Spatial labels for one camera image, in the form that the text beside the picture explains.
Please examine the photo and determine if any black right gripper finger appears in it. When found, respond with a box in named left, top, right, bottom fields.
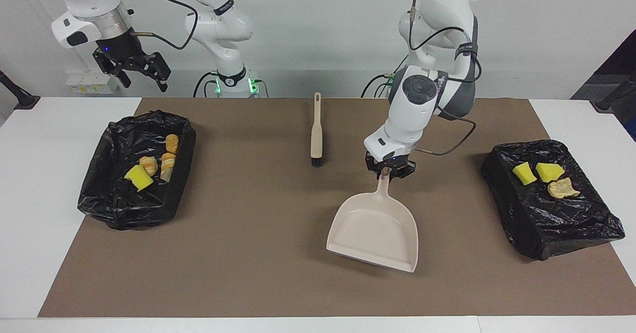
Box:
left=92, top=50, right=132, bottom=88
left=135, top=52, right=172, bottom=93

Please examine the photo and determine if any beige plastic dustpan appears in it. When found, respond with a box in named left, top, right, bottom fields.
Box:
left=326, top=168, right=419, bottom=273

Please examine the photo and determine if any beige hand brush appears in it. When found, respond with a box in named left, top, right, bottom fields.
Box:
left=310, top=92, right=324, bottom=167

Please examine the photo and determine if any pale flaky pastry piece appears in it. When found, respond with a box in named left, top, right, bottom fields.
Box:
left=159, top=153, right=176, bottom=182

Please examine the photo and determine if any yellow sponge piece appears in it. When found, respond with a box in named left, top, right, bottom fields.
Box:
left=535, top=162, right=565, bottom=183
left=512, top=163, right=538, bottom=185
left=124, top=165, right=154, bottom=192

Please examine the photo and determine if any black bag lined bin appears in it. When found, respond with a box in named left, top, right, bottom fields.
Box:
left=480, top=140, right=626, bottom=261
left=77, top=110, right=197, bottom=231

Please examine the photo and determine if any white socket box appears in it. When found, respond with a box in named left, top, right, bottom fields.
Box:
left=66, top=72, right=119, bottom=94

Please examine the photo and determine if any black stand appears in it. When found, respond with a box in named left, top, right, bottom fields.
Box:
left=590, top=72, right=636, bottom=112
left=0, top=70, right=41, bottom=110

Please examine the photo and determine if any brown table mat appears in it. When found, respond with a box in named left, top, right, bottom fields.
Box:
left=38, top=97, right=636, bottom=318

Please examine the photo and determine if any black base cable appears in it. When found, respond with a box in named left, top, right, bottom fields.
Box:
left=193, top=71, right=219, bottom=98
left=361, top=55, right=409, bottom=98

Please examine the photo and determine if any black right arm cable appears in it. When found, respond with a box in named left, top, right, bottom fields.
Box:
left=130, top=0, right=199, bottom=51

